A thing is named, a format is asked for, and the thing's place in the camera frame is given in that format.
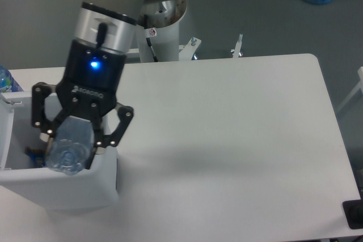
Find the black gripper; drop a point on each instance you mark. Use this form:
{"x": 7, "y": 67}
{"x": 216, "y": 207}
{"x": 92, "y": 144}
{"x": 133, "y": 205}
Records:
{"x": 91, "y": 75}

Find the clear plastic water bottle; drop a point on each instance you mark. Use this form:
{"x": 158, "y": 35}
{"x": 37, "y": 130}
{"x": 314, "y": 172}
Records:
{"x": 71, "y": 147}

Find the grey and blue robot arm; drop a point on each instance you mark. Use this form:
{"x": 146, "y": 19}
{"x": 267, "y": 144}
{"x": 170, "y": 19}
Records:
{"x": 108, "y": 25}

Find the white trash can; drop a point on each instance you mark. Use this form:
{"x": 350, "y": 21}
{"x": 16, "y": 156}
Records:
{"x": 94, "y": 187}

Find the blue snack wrapper in bin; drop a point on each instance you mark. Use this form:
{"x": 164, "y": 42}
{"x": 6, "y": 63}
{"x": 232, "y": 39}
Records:
{"x": 37, "y": 157}

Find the blue labelled bottle at left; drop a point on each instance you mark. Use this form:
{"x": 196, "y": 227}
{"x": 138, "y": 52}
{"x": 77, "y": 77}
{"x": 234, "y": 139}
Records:
{"x": 8, "y": 83}

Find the black device at table edge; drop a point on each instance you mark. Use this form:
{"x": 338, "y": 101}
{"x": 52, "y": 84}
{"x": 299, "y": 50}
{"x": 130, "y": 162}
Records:
{"x": 353, "y": 213}

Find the white pedestal base frame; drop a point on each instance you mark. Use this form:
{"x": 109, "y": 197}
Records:
{"x": 185, "y": 52}

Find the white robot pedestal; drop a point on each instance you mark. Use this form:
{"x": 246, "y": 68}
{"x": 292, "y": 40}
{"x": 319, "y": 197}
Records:
{"x": 158, "y": 26}

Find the white frame at right edge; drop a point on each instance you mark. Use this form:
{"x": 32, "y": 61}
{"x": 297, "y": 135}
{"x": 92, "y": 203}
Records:
{"x": 352, "y": 97}

